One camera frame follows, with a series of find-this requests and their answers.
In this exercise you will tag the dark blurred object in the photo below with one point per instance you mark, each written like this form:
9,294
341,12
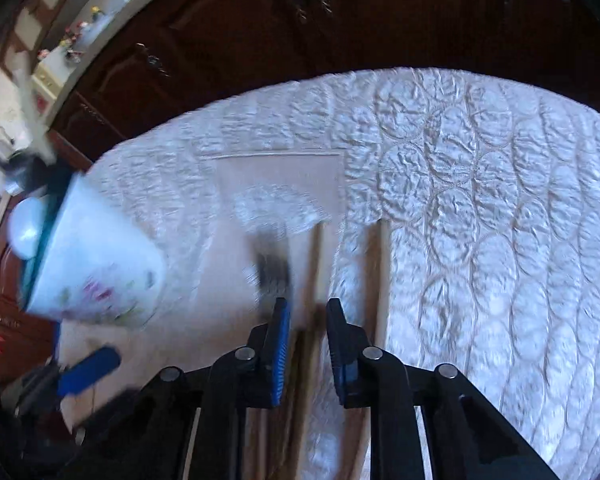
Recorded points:
22,170

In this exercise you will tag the cream microwave oven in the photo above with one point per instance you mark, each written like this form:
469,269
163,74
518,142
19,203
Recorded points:
44,80

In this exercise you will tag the white floral bowl teal inside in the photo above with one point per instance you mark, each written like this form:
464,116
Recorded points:
95,250

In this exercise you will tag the beige translucent placemat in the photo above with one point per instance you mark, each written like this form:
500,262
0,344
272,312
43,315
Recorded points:
220,270

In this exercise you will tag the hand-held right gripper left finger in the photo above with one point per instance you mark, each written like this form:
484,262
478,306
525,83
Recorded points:
280,355

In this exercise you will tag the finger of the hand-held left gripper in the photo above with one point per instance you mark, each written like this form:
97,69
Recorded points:
87,369
57,337

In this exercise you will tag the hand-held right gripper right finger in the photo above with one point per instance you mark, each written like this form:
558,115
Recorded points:
338,355

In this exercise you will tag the dark blurred utensil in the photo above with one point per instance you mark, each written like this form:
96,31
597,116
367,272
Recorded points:
273,267

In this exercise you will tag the yellow cap bottle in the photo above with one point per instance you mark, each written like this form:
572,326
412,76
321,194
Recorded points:
96,11

